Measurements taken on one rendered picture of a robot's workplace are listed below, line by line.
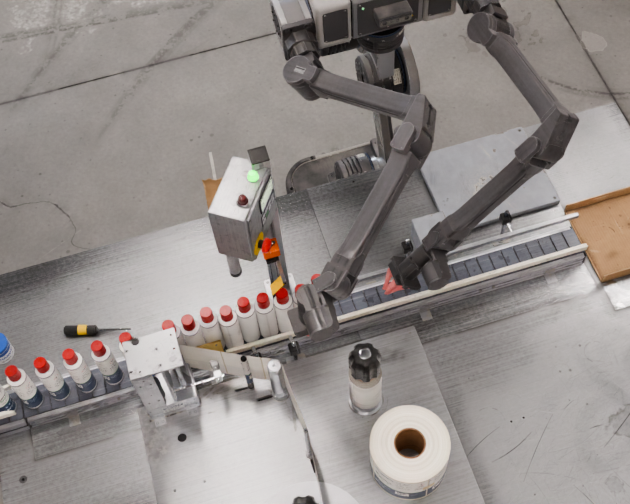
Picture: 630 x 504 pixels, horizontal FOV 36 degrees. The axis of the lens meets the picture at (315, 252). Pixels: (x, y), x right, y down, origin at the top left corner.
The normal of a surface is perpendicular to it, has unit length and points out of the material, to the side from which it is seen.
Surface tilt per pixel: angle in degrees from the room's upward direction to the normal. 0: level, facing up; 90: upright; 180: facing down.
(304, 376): 0
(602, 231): 0
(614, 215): 0
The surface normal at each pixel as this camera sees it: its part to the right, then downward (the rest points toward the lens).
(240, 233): -0.31, 0.83
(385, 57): 0.29, 0.82
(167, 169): -0.05, -0.51
